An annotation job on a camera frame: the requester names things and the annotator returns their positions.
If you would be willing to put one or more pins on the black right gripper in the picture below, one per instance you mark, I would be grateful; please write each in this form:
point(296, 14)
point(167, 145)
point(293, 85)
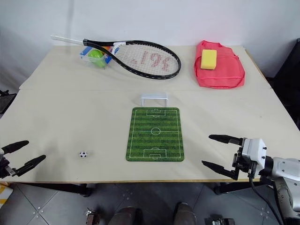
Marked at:
point(238, 159)

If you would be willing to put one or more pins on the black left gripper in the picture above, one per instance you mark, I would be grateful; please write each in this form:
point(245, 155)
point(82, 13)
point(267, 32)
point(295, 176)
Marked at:
point(5, 169)

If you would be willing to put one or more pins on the small soccer ball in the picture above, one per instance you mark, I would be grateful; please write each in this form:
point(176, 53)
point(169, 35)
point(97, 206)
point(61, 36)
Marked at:
point(83, 154)

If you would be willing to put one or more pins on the green soccer field mat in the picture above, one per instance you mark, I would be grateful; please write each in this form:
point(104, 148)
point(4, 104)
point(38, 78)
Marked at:
point(155, 134)

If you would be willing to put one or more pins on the black table leg bar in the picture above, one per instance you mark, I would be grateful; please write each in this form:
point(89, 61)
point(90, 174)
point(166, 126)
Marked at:
point(70, 188)
point(234, 186)

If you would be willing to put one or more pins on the yellow white object on floor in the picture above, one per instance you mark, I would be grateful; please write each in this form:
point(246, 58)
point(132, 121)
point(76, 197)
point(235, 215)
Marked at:
point(4, 194)

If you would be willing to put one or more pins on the black object beside table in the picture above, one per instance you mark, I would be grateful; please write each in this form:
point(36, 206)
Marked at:
point(5, 100)

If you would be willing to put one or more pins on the black metal block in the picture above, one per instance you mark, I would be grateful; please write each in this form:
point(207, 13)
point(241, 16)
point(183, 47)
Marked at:
point(220, 221)

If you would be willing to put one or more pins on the dark rounded shape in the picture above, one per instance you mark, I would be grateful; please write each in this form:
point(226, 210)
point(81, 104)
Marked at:
point(126, 216)
point(184, 214)

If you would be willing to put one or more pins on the pink fabric bag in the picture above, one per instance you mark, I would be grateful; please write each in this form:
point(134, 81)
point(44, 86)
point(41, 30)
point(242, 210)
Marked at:
point(225, 75)

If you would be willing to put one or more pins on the small white goal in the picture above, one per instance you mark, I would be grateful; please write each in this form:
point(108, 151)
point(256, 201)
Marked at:
point(154, 96)

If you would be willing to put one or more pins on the yellow sponge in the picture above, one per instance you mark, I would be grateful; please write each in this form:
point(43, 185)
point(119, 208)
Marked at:
point(208, 59)

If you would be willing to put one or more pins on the black white tennis racket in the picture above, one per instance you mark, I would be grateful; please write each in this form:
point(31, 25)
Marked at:
point(145, 58)

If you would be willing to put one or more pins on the clear plastic box blue label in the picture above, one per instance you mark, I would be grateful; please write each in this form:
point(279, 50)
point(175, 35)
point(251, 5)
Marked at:
point(103, 62)

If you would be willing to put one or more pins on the green ball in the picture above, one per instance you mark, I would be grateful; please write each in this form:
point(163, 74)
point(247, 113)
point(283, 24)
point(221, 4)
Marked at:
point(95, 56)

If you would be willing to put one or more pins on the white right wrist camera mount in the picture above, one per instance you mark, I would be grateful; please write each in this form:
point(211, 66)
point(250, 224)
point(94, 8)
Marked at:
point(256, 150)

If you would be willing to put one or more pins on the small dark metal bracket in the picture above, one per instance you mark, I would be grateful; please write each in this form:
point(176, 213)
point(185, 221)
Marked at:
point(92, 216)

